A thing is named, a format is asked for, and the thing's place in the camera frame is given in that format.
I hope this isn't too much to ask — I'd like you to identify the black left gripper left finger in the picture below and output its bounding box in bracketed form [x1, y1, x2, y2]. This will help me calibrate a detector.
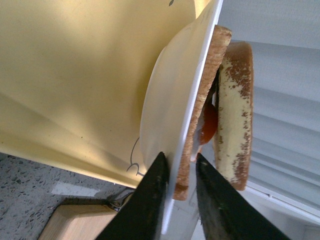
[96, 152, 170, 240]

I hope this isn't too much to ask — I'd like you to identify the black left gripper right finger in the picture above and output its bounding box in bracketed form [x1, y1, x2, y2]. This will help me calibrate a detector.
[195, 153, 289, 240]

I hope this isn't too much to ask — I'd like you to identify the bread slice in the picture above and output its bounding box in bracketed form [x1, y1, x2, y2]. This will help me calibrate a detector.
[172, 25, 232, 201]
[212, 41, 254, 191]

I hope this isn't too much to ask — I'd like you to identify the fried egg toy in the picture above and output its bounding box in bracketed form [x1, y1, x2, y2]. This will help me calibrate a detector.
[191, 102, 218, 162]

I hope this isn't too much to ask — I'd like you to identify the white round plate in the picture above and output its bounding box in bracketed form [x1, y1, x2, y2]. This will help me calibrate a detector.
[139, 0, 223, 235]

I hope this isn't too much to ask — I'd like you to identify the wooden cutting board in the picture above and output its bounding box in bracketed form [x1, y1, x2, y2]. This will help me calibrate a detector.
[38, 198, 117, 240]

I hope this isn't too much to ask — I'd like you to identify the yellow bear tray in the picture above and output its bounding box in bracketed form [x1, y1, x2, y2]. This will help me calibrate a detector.
[0, 0, 207, 188]

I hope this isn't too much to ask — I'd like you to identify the grey curtain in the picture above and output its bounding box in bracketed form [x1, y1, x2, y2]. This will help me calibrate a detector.
[219, 0, 320, 218]

